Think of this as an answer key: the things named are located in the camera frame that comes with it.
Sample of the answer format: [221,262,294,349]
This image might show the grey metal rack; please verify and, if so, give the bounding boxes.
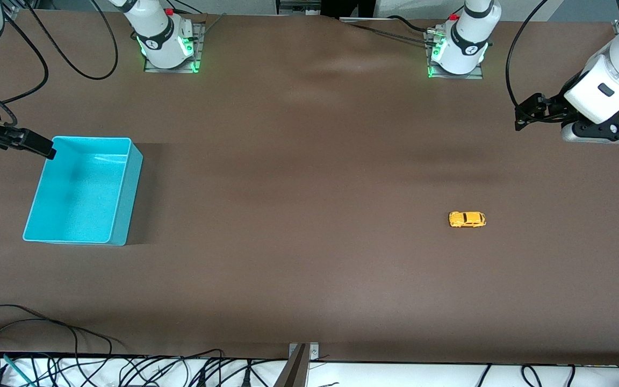
[276,0,322,16]

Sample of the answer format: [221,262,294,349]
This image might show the dark metal bar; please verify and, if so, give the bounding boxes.
[273,344,309,387]

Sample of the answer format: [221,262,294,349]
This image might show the turquoise plastic bin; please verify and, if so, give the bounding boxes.
[22,136,144,247]

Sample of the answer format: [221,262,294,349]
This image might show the brown table cover mat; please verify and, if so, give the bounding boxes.
[0,8,619,367]

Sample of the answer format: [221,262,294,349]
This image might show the black looping cable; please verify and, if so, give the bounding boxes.
[22,0,120,81]

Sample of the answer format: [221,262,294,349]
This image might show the yellow beetle toy car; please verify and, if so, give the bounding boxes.
[449,211,487,228]

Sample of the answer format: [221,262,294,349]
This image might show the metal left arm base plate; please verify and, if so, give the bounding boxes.
[425,30,485,80]

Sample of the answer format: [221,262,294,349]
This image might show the black cable bundle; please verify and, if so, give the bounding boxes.
[340,15,442,45]

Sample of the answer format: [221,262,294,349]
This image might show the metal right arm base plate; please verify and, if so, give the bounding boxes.
[143,21,206,74]

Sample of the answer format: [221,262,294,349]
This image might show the grey metal bracket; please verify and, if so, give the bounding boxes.
[289,342,320,362]

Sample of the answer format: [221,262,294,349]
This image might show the tangled black cables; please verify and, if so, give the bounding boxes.
[0,339,289,387]

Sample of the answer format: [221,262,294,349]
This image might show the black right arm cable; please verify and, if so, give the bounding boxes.
[0,13,50,105]

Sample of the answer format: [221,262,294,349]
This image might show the teal pen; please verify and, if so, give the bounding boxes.
[2,354,33,386]

